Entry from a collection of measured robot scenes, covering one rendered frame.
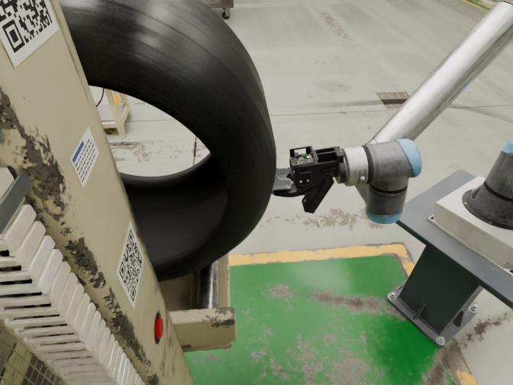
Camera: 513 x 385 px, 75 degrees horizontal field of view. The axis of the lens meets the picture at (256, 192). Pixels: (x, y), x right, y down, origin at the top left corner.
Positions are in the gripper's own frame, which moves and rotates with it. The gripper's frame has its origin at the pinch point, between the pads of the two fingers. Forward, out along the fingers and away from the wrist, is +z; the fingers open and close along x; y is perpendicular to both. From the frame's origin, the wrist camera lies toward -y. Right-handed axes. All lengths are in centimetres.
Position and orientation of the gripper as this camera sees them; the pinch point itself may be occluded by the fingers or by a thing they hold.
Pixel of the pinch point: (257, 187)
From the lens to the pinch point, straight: 79.0
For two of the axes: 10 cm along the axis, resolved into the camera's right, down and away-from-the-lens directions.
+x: 0.8, 6.7, -7.4
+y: -1.3, -7.3, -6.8
